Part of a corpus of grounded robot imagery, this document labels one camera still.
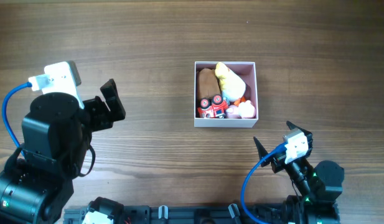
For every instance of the white cardboard box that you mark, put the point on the white cardboard box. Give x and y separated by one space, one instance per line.
247 72

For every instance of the red toy fire truck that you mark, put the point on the red toy fire truck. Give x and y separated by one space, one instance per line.
213 108

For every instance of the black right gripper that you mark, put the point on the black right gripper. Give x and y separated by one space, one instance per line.
277 163

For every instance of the yellow white plush duck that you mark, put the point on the yellow white plush duck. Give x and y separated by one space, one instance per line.
231 85

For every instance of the brown plush toy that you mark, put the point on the brown plush toy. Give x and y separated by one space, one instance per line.
207 84

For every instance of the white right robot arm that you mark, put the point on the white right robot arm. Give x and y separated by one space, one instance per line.
316 188

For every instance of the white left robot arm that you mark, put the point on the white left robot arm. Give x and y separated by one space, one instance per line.
37 179

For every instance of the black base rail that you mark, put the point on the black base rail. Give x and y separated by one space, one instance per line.
103 210

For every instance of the white duck toy pink hat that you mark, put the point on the white duck toy pink hat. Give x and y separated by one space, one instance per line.
241 109

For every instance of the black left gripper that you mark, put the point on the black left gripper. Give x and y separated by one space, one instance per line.
104 117

